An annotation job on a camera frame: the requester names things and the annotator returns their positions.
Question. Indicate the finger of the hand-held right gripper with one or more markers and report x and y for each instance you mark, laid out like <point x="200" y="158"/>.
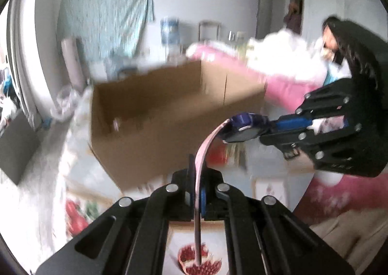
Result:
<point x="291" y="122"/>
<point x="303" y="137"/>

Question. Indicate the grey box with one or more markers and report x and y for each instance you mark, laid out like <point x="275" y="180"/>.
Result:
<point x="18" y="147"/>

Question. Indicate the pink floral blanket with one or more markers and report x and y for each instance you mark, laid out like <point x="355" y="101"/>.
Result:
<point x="282" y="90"/>

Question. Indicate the metal frame chair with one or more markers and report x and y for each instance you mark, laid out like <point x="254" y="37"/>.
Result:
<point x="209" y="28"/>

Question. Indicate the blue water jug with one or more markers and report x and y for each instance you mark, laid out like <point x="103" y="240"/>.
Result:
<point x="169" y="31"/>

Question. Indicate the pink rolled mat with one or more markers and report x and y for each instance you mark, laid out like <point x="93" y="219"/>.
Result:
<point x="73" y="62"/>

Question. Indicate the brown cardboard box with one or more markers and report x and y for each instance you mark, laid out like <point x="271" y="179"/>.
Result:
<point x="157" y="123"/>

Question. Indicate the teal hanging cloth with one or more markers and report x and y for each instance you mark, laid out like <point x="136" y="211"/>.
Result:
<point x="103" y="17"/>

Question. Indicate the brown hanging garment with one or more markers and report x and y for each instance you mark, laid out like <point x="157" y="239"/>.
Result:
<point x="292" y="15"/>

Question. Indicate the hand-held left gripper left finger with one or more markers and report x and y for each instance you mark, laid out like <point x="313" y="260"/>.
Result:
<point x="191" y="184"/>

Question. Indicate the white fluffy blanket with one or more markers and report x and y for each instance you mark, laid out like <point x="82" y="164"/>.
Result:
<point x="285" y="53"/>

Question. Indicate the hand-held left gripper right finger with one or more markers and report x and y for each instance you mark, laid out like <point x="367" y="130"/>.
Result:
<point x="203" y="202"/>

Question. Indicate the clear plastic bag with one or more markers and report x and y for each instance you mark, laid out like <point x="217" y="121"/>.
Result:
<point x="68" y="102"/>

